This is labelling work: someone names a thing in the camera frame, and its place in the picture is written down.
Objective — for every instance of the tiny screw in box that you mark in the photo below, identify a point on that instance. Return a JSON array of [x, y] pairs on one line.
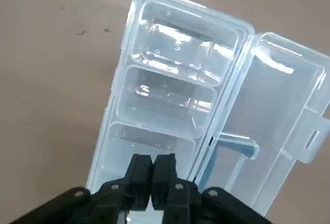
[[177, 44], [144, 89]]

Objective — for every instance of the transparent plastic compartment box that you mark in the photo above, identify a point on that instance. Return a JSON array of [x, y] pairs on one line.
[[257, 100]]

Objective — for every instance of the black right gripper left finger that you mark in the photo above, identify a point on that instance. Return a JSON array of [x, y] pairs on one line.
[[136, 182]]

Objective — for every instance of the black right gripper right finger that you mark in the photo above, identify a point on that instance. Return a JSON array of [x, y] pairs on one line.
[[165, 182]]

